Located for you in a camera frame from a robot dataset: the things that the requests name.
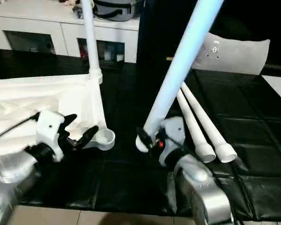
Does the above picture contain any white plastic table top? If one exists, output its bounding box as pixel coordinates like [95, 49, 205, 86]
[0, 70, 117, 165]

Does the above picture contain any white plastic table leg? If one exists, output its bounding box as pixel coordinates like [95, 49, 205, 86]
[135, 0, 224, 153]
[80, 0, 104, 84]
[177, 89, 217, 164]
[180, 82, 238, 164]

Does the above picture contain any black work mat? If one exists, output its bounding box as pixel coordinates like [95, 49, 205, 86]
[0, 47, 281, 222]

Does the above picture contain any white cabinet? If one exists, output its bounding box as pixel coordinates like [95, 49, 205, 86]
[0, 0, 142, 64]

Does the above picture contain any tangled small items pile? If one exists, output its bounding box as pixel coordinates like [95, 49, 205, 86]
[72, 1, 85, 18]

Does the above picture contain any grey bag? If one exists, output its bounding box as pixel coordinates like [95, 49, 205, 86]
[93, 0, 144, 22]

